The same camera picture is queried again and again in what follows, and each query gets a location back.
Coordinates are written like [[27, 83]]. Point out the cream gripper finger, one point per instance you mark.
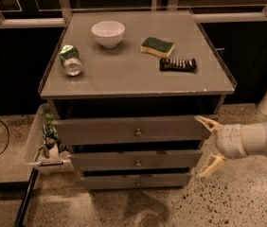
[[210, 124], [213, 163]]

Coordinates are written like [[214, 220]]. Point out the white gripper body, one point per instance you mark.
[[229, 141]]

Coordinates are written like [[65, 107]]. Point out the grey top drawer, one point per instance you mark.
[[97, 131]]

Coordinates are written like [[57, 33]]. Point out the grey drawer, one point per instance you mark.
[[97, 131], [136, 181], [129, 160]]

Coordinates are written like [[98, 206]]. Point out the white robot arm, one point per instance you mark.
[[254, 139]]

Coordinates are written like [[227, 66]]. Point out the grey middle drawer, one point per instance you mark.
[[129, 160]]

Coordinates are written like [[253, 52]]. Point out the grey drawer cabinet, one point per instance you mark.
[[123, 82]]

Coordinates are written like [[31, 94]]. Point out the grey bottom drawer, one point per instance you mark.
[[136, 181]]

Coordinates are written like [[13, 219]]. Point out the black snack bar wrapper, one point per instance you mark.
[[178, 65]]

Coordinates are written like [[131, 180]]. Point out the green yellow sponge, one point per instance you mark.
[[156, 47]]

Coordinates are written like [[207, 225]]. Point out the white ceramic bowl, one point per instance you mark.
[[109, 34]]

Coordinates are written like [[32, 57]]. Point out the green soda can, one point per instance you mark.
[[70, 60]]

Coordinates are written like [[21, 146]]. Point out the green packets in bin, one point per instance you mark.
[[52, 146]]

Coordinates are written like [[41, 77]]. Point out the clear plastic bin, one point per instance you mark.
[[35, 156]]

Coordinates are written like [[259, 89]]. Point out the black bar on floor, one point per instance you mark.
[[26, 199]]

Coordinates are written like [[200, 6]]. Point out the metal railing frame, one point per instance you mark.
[[29, 13]]

